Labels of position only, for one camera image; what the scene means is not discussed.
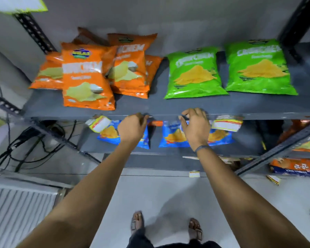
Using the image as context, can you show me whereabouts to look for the person's left forearm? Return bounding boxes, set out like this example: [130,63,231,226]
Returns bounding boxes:
[17,141,144,248]

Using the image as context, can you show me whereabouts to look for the white corrugated panel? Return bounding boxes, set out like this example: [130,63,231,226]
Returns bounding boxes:
[0,187,59,248]

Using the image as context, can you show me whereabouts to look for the person's left sandal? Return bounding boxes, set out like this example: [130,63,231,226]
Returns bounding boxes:
[130,211,145,235]

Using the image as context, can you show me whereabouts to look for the person's dark trousers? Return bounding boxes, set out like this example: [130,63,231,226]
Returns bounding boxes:
[127,228,223,248]

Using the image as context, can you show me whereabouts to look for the person's right sandal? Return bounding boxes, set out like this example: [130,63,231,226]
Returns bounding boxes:
[188,218,203,242]

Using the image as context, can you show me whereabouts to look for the dark orange snack bag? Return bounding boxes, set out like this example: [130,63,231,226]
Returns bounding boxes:
[278,120,310,144]

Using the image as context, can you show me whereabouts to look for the person's sandal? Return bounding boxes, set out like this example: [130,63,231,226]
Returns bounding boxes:
[188,218,203,242]
[130,211,145,235]

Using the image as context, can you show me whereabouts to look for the dark wristband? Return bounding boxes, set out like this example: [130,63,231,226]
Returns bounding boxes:
[194,144,213,154]

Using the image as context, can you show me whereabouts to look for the orange chip bag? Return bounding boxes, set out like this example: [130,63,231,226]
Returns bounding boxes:
[107,33,158,99]
[72,27,110,47]
[61,42,118,111]
[144,55,164,88]
[29,51,64,90]

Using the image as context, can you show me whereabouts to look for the yellow-edged white sheet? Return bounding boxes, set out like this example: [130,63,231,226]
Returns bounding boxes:
[0,0,48,15]

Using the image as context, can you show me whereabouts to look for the person's left hand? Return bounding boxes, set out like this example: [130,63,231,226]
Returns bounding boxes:
[117,113,149,144]

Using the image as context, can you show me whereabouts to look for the dark metal shelf rack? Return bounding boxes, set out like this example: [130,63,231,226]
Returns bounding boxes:
[0,0,310,178]

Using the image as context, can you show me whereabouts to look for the brown packet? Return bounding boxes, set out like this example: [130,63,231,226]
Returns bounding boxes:
[220,157,242,171]

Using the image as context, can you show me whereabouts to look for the green chip bag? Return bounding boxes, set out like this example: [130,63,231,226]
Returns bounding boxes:
[224,39,298,96]
[164,47,228,99]

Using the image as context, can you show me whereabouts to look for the person's right hand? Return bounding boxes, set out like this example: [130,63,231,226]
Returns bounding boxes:
[178,108,219,152]

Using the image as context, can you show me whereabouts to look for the blue chip bag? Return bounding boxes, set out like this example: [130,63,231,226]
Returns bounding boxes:
[159,121,197,148]
[207,128,234,147]
[97,120,150,149]

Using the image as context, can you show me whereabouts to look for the orange blue biscuit pack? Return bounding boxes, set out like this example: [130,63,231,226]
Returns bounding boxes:
[269,158,310,178]

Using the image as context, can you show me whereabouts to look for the person's right forearm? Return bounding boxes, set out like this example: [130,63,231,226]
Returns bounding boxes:
[195,145,310,248]

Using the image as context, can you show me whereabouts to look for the bundle of black cables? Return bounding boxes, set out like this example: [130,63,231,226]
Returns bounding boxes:
[0,67,78,173]

